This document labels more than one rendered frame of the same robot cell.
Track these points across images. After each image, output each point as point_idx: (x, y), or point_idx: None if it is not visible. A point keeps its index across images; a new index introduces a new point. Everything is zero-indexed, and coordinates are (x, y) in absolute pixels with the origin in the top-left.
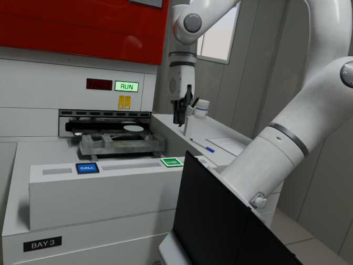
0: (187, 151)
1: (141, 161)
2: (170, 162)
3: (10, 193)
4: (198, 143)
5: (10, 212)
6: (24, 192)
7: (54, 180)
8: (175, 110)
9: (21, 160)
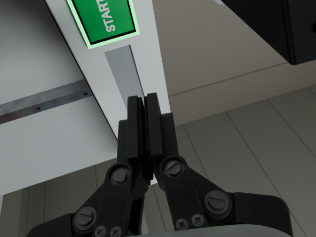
0: (297, 64)
1: (109, 90)
2: (105, 17)
3: (100, 161)
4: None
5: None
6: (95, 155)
7: None
8: (150, 183)
9: (13, 186)
